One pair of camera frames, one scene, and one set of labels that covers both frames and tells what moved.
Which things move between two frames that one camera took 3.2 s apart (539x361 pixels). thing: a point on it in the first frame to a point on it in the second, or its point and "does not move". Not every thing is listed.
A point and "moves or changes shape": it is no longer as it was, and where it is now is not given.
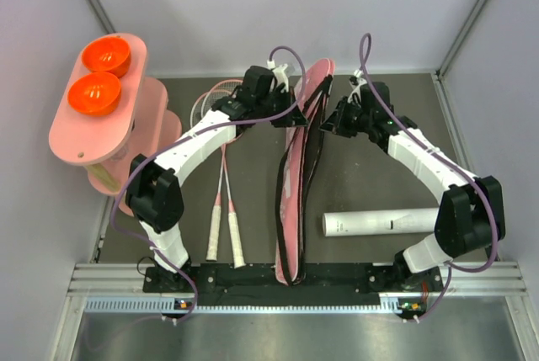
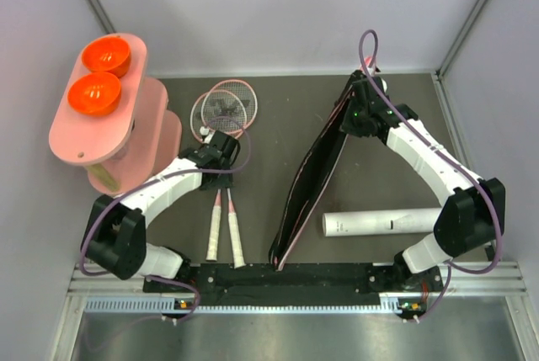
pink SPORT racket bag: [297, 177] moves or changes shape
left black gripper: [292, 119] to [224, 183]
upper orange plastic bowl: [108, 54] does not move
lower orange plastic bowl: [95, 93] does not move
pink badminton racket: [217, 98] does not move
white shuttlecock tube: [381, 222] does not move
